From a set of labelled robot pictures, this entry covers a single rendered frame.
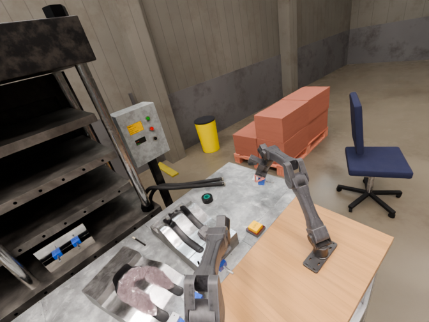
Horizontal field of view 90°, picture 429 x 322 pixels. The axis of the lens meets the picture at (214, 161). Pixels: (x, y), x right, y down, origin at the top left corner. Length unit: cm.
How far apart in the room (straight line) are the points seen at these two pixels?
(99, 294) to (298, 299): 86
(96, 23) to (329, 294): 372
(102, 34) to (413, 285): 418
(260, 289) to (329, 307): 27
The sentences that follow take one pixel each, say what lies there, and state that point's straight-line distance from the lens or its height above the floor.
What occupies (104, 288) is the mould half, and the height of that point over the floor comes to 91.
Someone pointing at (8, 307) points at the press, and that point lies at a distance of 176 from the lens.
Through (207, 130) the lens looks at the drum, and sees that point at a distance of 374.
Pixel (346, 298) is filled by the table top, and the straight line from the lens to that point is 113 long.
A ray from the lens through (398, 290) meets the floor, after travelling 219.
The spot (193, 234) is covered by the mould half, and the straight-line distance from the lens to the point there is 126.
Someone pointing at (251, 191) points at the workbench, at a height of 80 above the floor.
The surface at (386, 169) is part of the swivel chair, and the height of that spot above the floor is 51.
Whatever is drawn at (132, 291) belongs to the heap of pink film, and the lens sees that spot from 115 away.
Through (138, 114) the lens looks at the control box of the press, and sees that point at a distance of 164.
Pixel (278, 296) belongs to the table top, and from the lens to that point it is 110.
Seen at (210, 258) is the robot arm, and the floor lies 124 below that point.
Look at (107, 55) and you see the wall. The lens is 372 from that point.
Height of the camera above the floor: 178
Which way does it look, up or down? 29 degrees down
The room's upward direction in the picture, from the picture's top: 14 degrees counter-clockwise
